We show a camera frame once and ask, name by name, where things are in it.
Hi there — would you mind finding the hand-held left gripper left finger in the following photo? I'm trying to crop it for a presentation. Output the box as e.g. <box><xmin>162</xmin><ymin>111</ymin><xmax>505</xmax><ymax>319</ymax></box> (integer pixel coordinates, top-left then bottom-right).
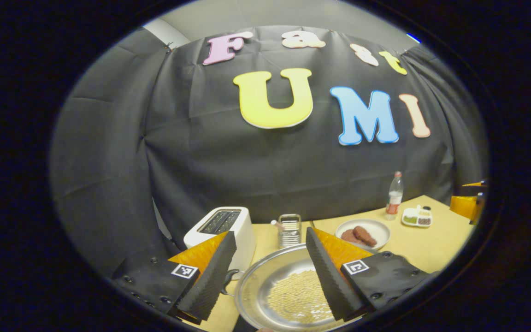
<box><xmin>111</xmin><ymin>231</ymin><xmax>237</xmax><ymax>322</ymax></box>

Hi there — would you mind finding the white divided condiment dish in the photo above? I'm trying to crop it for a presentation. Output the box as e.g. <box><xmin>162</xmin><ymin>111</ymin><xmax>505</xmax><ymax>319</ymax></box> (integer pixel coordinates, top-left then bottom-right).
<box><xmin>401</xmin><ymin>205</ymin><xmax>433</xmax><ymax>228</ymax></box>

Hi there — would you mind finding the white toaster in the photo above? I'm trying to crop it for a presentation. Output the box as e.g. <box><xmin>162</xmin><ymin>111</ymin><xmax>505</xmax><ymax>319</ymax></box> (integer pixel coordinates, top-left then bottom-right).
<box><xmin>183</xmin><ymin>207</ymin><xmax>257</xmax><ymax>279</ymax></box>

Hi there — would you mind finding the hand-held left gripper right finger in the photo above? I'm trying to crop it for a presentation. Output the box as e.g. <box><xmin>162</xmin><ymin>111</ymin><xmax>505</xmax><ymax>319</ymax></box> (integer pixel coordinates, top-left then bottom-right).
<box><xmin>306</xmin><ymin>227</ymin><xmax>440</xmax><ymax>322</ymax></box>

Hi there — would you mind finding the white round plate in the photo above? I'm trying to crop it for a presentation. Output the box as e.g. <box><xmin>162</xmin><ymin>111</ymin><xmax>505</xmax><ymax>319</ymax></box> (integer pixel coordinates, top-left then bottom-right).
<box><xmin>335</xmin><ymin>219</ymin><xmax>391</xmax><ymax>252</ymax></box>

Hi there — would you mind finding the black backdrop cloth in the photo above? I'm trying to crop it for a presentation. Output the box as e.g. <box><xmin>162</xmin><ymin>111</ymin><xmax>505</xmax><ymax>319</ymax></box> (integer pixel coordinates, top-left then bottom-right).
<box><xmin>49</xmin><ymin>25</ymin><xmax>490</xmax><ymax>277</ymax></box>

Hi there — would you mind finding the clear plastic bottle red label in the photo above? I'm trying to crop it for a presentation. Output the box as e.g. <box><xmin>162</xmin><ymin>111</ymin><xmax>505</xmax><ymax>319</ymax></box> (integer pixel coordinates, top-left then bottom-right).
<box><xmin>385</xmin><ymin>171</ymin><xmax>404</xmax><ymax>221</ymax></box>

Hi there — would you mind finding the wire mesh utensil holder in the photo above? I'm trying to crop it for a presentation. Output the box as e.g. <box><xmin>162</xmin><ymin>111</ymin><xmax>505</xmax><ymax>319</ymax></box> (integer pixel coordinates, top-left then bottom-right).
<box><xmin>278</xmin><ymin>213</ymin><xmax>302</xmax><ymax>249</ymax></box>

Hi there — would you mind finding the steel pot with black handles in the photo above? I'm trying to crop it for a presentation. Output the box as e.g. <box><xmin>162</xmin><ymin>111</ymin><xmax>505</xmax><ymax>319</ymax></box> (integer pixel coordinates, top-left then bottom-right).
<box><xmin>222</xmin><ymin>243</ymin><xmax>372</xmax><ymax>332</ymax></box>

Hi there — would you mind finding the pile of yellow beans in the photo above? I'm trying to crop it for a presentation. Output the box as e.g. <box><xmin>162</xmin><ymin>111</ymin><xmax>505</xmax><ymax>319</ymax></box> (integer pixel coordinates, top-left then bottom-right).
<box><xmin>267</xmin><ymin>270</ymin><xmax>335</xmax><ymax>324</ymax></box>

